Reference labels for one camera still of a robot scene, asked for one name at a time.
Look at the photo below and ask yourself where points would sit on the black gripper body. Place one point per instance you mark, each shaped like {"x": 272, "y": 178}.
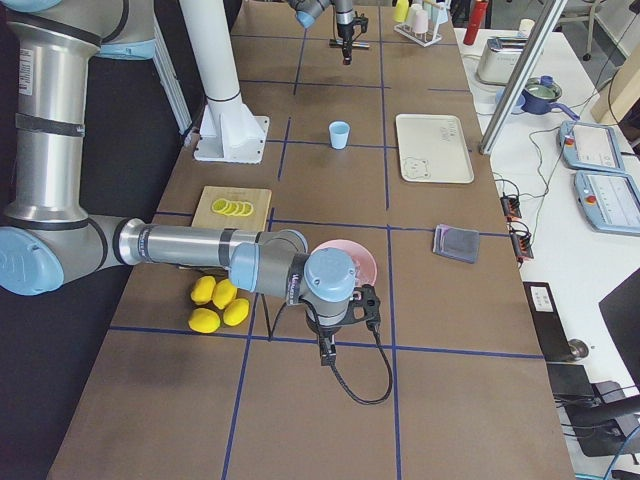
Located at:
{"x": 324, "y": 330}
{"x": 343, "y": 29}

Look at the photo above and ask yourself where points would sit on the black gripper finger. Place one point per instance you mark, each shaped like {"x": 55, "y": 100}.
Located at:
{"x": 327, "y": 349}
{"x": 346, "y": 52}

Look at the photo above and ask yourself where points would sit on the steel muddler black tip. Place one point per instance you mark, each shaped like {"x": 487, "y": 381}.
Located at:
{"x": 338, "y": 43}

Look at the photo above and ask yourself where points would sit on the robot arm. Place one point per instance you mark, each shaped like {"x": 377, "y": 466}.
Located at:
{"x": 307, "y": 12}
{"x": 50, "y": 240}

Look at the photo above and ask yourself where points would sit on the yellow cup on rack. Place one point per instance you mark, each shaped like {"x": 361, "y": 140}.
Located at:
{"x": 401, "y": 8}

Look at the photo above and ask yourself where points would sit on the pink cup on rack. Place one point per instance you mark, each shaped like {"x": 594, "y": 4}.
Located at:
{"x": 418, "y": 21}

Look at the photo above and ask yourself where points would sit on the pink bowl of ice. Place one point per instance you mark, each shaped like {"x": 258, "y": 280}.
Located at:
{"x": 364, "y": 261}

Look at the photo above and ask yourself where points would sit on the light blue plastic cup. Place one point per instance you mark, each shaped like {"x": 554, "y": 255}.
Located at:
{"x": 339, "y": 132}

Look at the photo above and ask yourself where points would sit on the whole yellow lemon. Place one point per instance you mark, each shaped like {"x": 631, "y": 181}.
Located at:
{"x": 202, "y": 290}

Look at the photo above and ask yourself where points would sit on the cream bear serving tray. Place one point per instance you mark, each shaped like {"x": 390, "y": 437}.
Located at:
{"x": 432, "y": 149}

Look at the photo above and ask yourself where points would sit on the red bottle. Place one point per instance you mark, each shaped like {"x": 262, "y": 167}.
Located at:
{"x": 476, "y": 18}

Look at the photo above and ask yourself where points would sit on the wooden cutting board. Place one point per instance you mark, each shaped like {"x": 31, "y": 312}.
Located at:
{"x": 201, "y": 217}

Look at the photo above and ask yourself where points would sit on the white toaster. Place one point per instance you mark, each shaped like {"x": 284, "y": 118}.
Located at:
{"x": 499, "y": 58}

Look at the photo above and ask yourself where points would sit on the folded grey cloth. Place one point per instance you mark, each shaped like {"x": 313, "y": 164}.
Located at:
{"x": 456, "y": 243}

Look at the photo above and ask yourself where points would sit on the blue saucepan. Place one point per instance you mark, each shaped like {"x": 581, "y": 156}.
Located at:
{"x": 542, "y": 95}

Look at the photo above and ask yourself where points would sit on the orange connector block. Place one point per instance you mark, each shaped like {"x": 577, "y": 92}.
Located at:
{"x": 511, "y": 207}
{"x": 521, "y": 242}

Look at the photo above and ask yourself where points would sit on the black label box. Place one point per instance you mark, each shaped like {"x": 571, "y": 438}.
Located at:
{"x": 549, "y": 329}

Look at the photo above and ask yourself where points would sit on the blue teach pendant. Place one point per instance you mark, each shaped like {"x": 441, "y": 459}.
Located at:
{"x": 610, "y": 201}
{"x": 590, "y": 146}

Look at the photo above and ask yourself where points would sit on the black monitor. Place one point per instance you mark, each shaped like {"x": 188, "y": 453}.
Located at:
{"x": 621, "y": 313}

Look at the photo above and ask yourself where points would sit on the white wire cup rack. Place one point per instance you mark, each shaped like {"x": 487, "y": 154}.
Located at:
{"x": 438, "y": 15}

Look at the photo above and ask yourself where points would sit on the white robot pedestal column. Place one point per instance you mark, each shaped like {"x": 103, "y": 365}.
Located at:
{"x": 208, "y": 32}

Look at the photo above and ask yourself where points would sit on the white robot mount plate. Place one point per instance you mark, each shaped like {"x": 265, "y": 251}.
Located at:
{"x": 232, "y": 140}

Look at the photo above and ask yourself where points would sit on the aluminium frame post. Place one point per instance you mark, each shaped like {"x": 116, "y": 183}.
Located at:
{"x": 543, "y": 27}

